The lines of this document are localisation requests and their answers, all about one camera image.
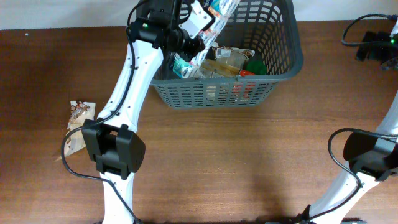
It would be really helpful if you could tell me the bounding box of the small brown paper snack bag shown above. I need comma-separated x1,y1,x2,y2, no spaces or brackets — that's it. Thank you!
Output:
64,101,96,157

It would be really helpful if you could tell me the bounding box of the beige brown coffee pouch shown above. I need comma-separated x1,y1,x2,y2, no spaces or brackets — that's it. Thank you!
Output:
206,42,255,69

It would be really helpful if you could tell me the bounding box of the green lidded jar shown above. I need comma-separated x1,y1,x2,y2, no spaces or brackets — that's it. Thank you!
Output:
244,60,268,75

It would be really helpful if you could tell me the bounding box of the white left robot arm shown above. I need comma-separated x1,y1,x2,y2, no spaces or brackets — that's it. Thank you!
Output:
82,1,215,223

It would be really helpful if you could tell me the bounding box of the Kleenex tissue multipack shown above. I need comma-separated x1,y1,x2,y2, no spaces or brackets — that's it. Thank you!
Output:
170,0,240,78

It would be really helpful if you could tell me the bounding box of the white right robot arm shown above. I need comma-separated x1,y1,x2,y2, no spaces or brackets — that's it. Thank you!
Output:
296,100,397,223

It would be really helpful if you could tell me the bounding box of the grey plastic basket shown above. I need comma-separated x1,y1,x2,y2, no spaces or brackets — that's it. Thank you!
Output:
151,0,303,109

